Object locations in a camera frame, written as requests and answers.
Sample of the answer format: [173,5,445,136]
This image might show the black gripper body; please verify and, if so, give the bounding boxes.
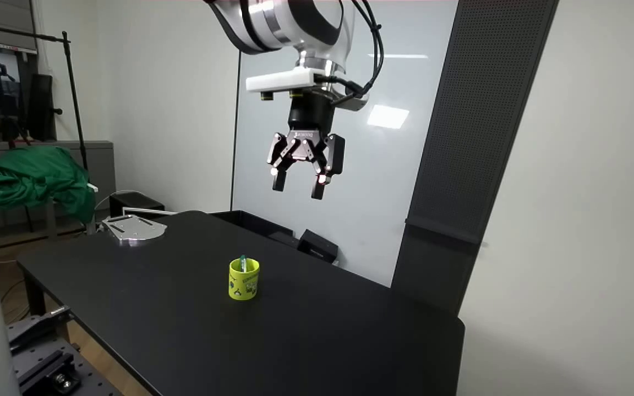
[268,92,347,177]

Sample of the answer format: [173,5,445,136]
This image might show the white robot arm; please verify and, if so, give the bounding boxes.
[205,0,364,200]

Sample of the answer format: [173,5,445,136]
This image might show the yellow-green mug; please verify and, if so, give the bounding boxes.
[229,257,260,301]

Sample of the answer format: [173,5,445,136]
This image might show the white whiteboard panel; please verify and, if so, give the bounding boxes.
[228,0,459,284]

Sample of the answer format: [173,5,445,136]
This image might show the small black box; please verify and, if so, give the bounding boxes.
[297,229,340,261]

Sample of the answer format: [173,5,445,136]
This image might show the black pillar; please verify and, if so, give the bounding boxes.
[392,0,560,314]

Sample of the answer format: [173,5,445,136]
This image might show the green cloth pile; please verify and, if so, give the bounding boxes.
[0,145,95,223]

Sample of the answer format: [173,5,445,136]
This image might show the black perforated breadboard table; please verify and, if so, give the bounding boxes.
[8,307,122,396]

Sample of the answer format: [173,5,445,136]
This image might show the black tripod stand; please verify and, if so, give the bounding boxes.
[0,26,88,170]

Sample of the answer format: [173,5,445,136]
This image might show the white wrist camera mount plate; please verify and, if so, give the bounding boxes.
[246,68,369,109]

